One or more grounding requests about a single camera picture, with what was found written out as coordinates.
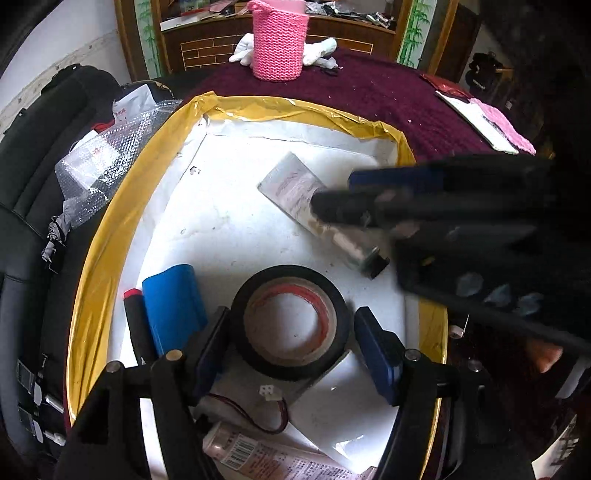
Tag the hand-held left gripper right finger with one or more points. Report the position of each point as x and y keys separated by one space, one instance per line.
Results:
x=381 y=360

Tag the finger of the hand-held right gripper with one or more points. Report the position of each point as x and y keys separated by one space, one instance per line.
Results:
x=397 y=179
x=485 y=233

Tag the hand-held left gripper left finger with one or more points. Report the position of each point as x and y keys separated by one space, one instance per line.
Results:
x=212 y=355

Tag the white rectangular packet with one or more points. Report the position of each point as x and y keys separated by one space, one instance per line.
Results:
x=337 y=406

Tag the blue cylinder battery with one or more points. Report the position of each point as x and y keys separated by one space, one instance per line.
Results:
x=173 y=304

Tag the black marker red cap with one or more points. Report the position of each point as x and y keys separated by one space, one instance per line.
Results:
x=136 y=323

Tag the black electrical tape roll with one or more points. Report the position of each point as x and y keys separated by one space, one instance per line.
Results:
x=284 y=276

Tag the silver printed tube black cap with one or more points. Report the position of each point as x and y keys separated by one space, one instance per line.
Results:
x=288 y=182

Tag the yellow-lined white box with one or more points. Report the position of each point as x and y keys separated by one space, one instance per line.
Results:
x=207 y=221

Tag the person's right hand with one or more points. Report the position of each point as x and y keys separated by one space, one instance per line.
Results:
x=547 y=357

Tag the burgundy velvet tablecloth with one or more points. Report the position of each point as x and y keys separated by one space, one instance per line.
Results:
x=369 y=92

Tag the pink knitted mat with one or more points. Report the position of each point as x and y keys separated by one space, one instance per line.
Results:
x=512 y=129

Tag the black backpack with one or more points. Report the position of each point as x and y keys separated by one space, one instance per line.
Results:
x=482 y=76

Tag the wooden door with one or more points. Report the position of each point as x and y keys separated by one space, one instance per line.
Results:
x=466 y=41

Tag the pink knitted cup holder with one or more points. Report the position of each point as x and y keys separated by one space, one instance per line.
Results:
x=277 y=46

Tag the grey folded umbrella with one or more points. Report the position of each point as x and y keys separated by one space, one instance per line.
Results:
x=55 y=230

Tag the wooden cabinet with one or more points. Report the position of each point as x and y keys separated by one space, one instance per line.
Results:
x=207 y=46

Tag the clear bubble wrap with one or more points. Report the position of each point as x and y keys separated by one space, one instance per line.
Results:
x=120 y=143

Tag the white cardboard box red print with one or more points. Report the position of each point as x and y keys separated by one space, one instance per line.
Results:
x=92 y=157

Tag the white plastic packet red print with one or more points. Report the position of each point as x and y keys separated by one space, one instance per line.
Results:
x=134 y=104

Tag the black sofa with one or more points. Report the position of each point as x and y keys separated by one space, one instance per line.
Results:
x=27 y=161

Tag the bamboo wall painting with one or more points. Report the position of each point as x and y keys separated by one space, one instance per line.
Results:
x=150 y=41
x=415 y=37

